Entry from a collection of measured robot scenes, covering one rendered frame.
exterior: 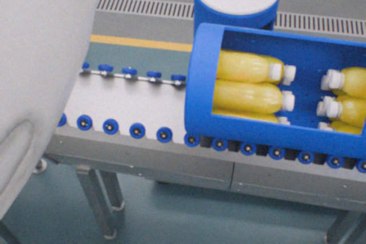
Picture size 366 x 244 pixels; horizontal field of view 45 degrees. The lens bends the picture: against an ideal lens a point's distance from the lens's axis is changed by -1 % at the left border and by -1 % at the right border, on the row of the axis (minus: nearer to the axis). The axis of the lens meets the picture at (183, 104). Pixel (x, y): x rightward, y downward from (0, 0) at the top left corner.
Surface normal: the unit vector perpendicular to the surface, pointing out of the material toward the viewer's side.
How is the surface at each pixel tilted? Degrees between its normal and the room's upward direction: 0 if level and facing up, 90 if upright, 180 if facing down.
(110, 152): 71
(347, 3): 0
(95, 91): 0
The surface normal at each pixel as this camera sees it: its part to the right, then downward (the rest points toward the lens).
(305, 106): -0.08, -0.24
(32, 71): 0.91, -0.03
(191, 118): -0.18, 0.70
